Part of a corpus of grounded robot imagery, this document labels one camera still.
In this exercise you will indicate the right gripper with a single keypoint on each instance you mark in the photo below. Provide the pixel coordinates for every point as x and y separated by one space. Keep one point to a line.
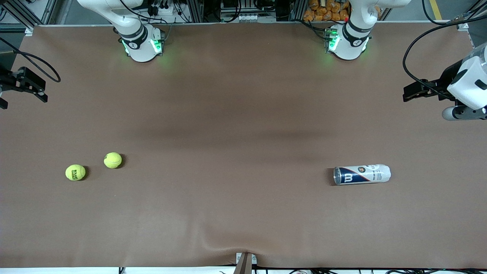
6 81

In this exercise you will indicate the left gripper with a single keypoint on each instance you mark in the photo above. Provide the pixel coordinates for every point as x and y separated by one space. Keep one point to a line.
446 77

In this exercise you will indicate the yellow tennis ball black print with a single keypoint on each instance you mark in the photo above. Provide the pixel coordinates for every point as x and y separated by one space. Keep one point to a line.
75 172

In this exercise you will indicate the plain yellow tennis ball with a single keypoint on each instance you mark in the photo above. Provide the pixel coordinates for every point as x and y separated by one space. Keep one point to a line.
112 160

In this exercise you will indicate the clear tennis ball can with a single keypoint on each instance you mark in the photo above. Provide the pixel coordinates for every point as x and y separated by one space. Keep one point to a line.
361 174

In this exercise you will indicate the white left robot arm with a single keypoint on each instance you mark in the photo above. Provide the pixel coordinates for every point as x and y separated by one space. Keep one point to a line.
348 45

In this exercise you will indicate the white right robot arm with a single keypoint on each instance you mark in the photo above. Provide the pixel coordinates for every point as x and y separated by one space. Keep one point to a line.
140 45

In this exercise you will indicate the orange net bag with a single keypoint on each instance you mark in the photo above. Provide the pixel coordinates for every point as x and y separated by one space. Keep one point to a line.
325 11

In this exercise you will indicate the white power strip with plugs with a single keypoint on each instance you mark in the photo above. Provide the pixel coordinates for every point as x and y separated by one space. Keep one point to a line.
171 11

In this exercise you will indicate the brown table mat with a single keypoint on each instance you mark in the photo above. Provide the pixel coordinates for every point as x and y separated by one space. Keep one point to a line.
243 209

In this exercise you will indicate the white table corner bracket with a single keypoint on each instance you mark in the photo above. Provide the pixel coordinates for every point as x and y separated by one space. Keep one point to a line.
29 31
463 27

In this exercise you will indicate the aluminium frame profile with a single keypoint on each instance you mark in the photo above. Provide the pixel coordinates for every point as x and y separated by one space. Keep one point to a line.
48 13

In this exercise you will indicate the wooden post with metal bracket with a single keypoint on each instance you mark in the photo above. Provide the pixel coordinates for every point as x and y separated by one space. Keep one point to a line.
244 263

